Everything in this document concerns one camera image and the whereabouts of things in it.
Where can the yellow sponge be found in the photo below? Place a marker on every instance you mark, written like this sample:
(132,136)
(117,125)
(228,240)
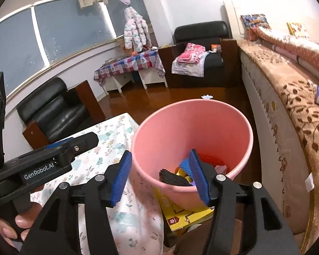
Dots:
(181,173)

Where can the maroon wrapper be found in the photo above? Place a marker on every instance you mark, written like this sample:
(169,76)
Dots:
(220,169)

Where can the purple wrapper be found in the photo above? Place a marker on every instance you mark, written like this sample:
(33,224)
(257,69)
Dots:
(193,183)

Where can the brown leaf-print blanket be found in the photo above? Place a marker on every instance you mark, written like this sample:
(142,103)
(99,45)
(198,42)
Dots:
(303,111)

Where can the black armchair with wooden arms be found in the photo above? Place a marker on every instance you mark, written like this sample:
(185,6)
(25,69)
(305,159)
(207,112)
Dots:
(202,32)
(53,111)

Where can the white crumpled paper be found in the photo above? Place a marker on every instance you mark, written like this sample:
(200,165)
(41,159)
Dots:
(206,97)

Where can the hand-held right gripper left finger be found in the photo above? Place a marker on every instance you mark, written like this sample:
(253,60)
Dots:
(122,180)

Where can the colourful printed pillow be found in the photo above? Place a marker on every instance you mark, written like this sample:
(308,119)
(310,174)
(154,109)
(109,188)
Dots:
(255,21)

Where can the pastel puffer jacket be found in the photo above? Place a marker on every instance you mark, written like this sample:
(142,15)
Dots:
(137,29)

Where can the rolled pink mat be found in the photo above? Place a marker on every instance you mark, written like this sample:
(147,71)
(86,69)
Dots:
(287,53)

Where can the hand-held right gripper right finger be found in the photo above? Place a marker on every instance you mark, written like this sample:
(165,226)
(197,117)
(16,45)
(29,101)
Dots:
(199,180)

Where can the small orange ball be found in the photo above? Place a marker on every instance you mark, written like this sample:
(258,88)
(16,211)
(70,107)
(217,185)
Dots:
(134,53)

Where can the yellow printed pillow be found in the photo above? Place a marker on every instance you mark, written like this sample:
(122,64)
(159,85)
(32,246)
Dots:
(298,30)

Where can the orange polka-dot quilt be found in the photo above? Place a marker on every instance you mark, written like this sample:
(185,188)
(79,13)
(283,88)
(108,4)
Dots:
(303,46)

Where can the black textured pad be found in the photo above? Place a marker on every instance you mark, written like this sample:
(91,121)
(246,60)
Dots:
(172,178)

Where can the checked tablecloth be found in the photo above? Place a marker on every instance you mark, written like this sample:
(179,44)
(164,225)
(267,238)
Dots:
(127,63)

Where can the pale printed cloth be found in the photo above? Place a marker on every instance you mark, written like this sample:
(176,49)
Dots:
(188,69)

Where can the person's left hand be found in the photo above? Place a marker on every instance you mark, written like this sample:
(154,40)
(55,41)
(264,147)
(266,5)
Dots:
(25,221)

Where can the dark curved window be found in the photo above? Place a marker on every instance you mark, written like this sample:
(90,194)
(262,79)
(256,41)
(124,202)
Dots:
(63,26)

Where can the yellow cardboard box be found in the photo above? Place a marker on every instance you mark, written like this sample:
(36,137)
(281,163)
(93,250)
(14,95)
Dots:
(180,217)

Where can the red wrapper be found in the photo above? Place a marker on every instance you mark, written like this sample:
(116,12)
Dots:
(212,160)

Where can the orange packet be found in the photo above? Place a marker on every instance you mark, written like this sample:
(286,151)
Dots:
(216,48)

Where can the white side table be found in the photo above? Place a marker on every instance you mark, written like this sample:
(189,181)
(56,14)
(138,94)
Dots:
(117,82)
(154,78)

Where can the pink folded clothing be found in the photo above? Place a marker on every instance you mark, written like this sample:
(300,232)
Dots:
(191,53)

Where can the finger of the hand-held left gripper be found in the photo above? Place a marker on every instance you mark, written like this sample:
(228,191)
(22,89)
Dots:
(79,144)
(55,146)

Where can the pink plastic bucket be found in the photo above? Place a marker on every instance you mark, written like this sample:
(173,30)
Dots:
(191,127)

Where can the white bed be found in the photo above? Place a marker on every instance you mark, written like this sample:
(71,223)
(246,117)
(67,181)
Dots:
(271,138)

